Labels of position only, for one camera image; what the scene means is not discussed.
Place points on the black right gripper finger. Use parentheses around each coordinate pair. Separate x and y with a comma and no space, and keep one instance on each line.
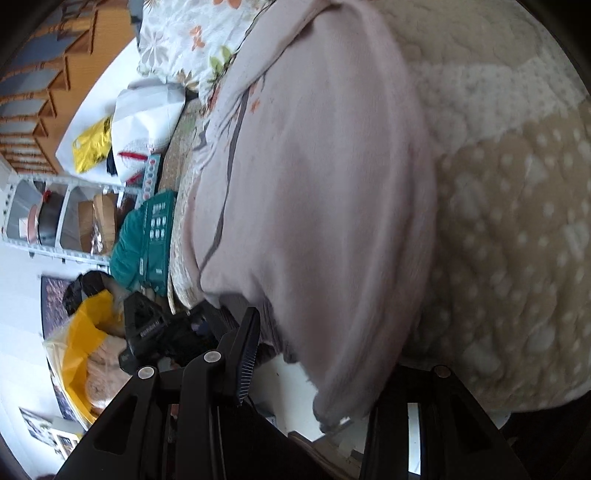
(189,423)

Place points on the pale pink garment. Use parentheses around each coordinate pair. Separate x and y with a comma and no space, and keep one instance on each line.
(313,192)

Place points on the yellow shopping bag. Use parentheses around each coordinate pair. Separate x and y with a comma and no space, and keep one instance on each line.
(83,357)

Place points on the teal cloth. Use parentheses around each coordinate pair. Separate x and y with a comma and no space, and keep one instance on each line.
(127,251)

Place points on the teal green box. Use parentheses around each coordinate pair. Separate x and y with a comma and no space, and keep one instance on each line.
(157,221)

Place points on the white metal shelf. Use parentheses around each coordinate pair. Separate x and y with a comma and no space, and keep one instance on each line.
(63,217)

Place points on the colourful dots box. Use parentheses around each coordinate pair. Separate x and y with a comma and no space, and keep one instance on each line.
(150,178)

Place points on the yellow plastic bag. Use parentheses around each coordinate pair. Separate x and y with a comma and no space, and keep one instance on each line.
(91,147)

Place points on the white paper bag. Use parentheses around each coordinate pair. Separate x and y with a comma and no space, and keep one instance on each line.
(145,116)

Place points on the wooden chair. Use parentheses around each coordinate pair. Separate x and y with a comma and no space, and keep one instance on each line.
(46,79)

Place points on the white floral pillow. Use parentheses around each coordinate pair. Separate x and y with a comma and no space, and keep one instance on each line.
(191,42)

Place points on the patchwork heart quilt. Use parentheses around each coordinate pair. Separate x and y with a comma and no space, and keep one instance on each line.
(507,302)

